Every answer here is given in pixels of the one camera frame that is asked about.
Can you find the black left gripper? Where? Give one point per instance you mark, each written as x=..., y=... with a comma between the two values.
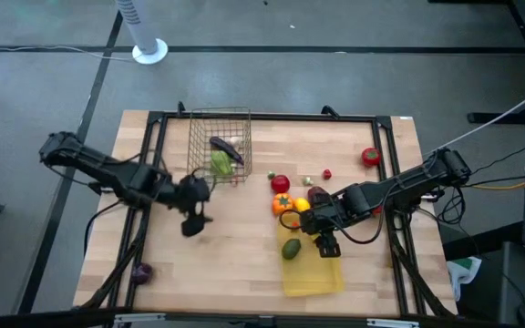
x=194, y=196

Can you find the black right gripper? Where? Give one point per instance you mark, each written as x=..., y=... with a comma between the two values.
x=322, y=223

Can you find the green avocado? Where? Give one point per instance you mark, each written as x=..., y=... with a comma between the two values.
x=291, y=249

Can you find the small red strawberry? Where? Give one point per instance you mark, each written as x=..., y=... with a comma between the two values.
x=294, y=223

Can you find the dark red round fruit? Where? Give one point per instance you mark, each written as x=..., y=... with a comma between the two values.
x=317, y=192

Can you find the green striped squash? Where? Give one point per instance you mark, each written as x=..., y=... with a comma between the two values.
x=221, y=165

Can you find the purple eggplant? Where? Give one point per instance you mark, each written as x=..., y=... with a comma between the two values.
x=226, y=149

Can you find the white garlic bulb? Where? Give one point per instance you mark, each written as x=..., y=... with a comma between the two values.
x=234, y=140

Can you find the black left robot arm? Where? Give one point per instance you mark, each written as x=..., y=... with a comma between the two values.
x=107, y=171

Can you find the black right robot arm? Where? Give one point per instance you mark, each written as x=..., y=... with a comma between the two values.
x=404, y=187

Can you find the yellow plastic tray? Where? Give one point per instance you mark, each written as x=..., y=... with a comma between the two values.
x=310, y=278

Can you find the yellow lemon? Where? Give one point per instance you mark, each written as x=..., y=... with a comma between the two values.
x=301, y=204

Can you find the red round vegetable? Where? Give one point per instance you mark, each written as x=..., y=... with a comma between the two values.
x=377, y=210

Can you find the orange bell pepper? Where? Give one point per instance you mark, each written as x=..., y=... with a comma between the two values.
x=282, y=205

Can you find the purple onion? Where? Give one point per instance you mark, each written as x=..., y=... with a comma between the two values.
x=143, y=274

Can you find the small red berry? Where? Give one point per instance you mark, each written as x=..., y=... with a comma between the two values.
x=326, y=174

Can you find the red apple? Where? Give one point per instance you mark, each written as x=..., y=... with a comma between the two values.
x=280, y=184

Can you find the small green sprout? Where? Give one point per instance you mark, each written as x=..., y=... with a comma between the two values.
x=270, y=175

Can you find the green white bag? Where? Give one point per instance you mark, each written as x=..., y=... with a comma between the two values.
x=463, y=269

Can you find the white tower fan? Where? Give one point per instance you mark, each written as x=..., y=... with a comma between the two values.
x=139, y=23

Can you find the silver metal bracket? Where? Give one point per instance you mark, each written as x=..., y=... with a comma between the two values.
x=392, y=323
x=139, y=317

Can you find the black frame clamp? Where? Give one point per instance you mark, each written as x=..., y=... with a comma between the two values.
x=330, y=110
x=181, y=108

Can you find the black metal table frame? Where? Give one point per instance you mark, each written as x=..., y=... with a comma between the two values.
x=290, y=117

